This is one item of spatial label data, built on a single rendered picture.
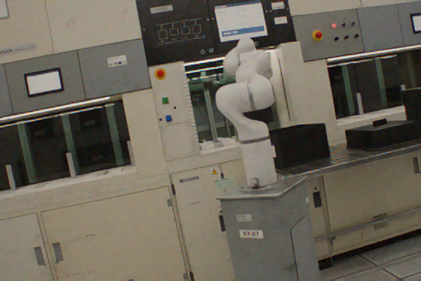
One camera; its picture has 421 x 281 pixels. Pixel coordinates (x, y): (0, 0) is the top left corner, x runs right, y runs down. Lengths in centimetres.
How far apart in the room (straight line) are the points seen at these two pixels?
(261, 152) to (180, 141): 79
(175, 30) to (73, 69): 60
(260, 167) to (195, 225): 87
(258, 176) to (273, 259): 32
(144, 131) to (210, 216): 61
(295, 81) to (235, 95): 87
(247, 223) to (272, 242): 12
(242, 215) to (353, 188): 118
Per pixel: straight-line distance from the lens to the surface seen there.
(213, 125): 312
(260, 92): 154
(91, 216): 231
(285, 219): 150
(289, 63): 236
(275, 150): 198
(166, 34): 229
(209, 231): 235
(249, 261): 163
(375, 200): 270
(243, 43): 202
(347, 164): 185
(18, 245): 243
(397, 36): 280
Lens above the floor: 109
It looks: 4 degrees down
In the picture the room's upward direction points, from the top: 11 degrees counter-clockwise
